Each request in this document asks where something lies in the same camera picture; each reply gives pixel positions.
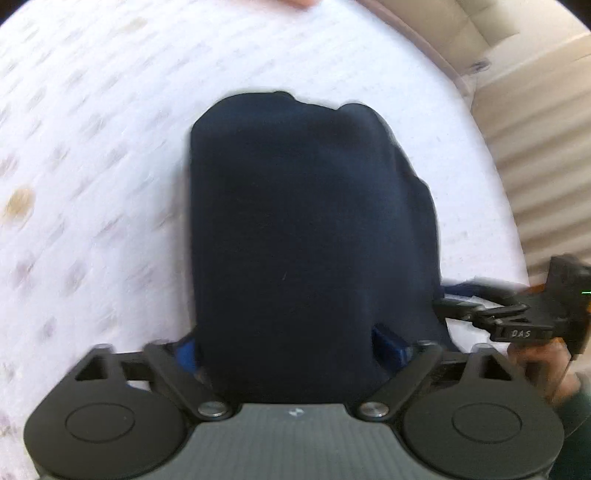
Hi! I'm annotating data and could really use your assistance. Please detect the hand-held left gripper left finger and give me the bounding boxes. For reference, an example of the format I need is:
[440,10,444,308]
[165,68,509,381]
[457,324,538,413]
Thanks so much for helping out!
[74,336,233,420]

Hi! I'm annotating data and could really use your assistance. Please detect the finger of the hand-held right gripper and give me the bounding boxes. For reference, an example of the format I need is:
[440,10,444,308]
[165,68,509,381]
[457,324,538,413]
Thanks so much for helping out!
[441,280,527,307]
[434,298,555,343]

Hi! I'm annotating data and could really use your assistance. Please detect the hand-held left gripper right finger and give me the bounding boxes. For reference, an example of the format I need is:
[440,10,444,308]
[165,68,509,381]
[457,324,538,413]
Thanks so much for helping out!
[356,323,512,421]

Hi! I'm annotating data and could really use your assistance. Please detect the navy pants with white stripes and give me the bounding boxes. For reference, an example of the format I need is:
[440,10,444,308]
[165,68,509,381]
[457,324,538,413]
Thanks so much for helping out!
[188,90,455,405]

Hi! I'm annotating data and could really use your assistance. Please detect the person's right forearm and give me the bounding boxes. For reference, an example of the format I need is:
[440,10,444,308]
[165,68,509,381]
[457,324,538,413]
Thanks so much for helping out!
[553,375,591,444]

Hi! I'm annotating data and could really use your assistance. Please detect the person's right hand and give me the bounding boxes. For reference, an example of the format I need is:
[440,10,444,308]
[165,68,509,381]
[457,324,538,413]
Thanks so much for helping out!
[507,342,583,408]

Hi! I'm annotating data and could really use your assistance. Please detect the beige padded headboard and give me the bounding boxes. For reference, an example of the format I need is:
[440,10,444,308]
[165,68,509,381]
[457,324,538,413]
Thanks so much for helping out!
[358,0,525,84]

